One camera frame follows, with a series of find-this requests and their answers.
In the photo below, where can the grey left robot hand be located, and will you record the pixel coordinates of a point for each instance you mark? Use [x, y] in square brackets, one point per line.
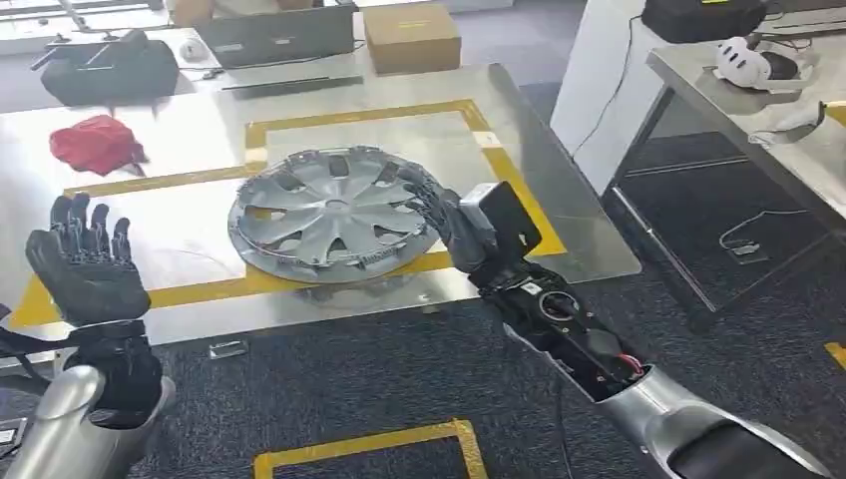
[89, 278]

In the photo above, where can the small metal floor plate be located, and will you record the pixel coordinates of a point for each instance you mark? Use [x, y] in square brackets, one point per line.
[229, 349]

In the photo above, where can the silver wheel hubcap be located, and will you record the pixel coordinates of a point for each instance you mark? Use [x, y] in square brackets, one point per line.
[330, 211]

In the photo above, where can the grey laptop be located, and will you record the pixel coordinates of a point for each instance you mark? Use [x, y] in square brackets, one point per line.
[277, 36]

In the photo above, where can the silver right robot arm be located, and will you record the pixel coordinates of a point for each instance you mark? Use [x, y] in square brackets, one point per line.
[667, 416]

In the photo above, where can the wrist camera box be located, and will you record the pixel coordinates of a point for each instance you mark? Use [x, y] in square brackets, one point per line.
[509, 221]
[26, 344]

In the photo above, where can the black case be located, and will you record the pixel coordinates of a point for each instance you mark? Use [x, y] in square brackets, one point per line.
[700, 20]

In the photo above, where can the steel side bench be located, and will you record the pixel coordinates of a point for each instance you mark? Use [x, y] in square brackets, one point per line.
[727, 112]

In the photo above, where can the white computer mouse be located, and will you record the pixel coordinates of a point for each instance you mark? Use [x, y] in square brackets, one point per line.
[192, 49]

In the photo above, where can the black bag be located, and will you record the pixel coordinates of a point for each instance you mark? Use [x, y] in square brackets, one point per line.
[109, 73]

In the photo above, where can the white headset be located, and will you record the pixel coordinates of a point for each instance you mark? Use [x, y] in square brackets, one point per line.
[743, 65]

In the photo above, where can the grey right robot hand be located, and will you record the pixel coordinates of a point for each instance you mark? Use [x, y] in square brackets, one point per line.
[463, 231]

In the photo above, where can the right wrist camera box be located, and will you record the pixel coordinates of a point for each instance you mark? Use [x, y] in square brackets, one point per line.
[509, 221]

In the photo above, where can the red cloth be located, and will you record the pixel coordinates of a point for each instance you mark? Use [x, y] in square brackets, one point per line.
[96, 145]

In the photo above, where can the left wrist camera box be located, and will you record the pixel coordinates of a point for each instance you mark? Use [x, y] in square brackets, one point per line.
[26, 344]

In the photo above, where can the cardboard box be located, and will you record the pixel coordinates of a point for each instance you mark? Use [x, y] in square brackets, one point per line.
[410, 40]

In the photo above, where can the white cabinet panel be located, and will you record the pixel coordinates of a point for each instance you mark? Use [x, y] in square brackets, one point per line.
[595, 92]

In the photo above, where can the steel workbench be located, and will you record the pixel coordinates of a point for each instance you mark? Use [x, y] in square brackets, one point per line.
[198, 218]

